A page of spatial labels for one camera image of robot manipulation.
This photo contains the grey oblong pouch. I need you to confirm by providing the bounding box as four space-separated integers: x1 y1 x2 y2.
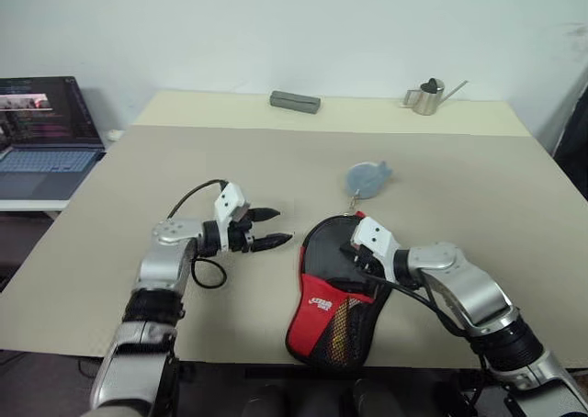
269 90 322 116

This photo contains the white side desk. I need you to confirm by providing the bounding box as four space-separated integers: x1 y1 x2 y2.
0 198 70 214

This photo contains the small metal watering can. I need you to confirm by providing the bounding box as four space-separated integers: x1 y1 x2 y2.
402 77 470 117

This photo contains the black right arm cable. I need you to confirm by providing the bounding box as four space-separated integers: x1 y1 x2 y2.
365 273 489 373

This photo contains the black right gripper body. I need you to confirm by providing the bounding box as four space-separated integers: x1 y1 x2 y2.
355 244 388 286

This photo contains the black red paddle case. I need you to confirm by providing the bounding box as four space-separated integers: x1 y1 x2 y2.
284 211 394 370

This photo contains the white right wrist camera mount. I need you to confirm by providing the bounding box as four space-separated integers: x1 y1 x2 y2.
349 217 408 283

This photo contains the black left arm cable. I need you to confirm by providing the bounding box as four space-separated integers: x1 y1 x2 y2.
166 179 230 291

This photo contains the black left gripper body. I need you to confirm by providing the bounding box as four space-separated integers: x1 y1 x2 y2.
228 207 256 254

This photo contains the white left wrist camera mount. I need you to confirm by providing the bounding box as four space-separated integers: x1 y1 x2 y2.
213 183 252 254

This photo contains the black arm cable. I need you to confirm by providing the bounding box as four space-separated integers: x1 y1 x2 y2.
365 273 489 373
166 179 230 291

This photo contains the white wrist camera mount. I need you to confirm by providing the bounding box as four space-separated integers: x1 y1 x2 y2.
349 217 408 283
213 183 252 254

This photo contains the pale round zipper tag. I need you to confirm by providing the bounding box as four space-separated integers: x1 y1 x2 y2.
345 160 396 214

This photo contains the open blue laptop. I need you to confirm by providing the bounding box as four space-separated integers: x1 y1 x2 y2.
0 75 108 203

